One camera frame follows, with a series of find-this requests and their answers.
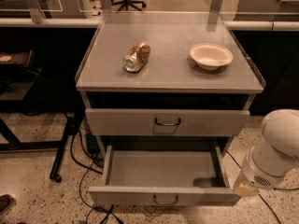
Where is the black side table frame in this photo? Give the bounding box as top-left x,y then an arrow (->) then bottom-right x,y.
0,50 -> 84,183

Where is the dark shoe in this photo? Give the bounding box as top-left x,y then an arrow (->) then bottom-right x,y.
0,194 -> 14,215

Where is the crushed gold soda can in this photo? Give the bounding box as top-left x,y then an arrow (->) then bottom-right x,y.
122,42 -> 150,73

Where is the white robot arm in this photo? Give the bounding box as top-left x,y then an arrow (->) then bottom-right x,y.
234,109 -> 299,197

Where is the white paper bowl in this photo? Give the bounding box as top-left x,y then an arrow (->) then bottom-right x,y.
190,43 -> 234,71

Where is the black cable right floor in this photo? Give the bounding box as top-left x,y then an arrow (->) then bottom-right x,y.
226,150 -> 299,224

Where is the black cable floor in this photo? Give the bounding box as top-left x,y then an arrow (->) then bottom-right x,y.
69,128 -> 125,224
226,150 -> 299,224

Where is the grey drawer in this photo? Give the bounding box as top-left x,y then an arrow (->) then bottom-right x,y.
85,108 -> 249,136
89,145 -> 240,206

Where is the grey drawer cabinet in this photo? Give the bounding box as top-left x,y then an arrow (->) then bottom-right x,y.
77,12 -> 263,150

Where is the white horizontal rail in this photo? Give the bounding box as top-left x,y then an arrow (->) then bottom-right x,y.
0,18 -> 299,32

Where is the black cable left floor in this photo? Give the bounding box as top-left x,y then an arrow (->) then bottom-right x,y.
69,128 -> 125,224

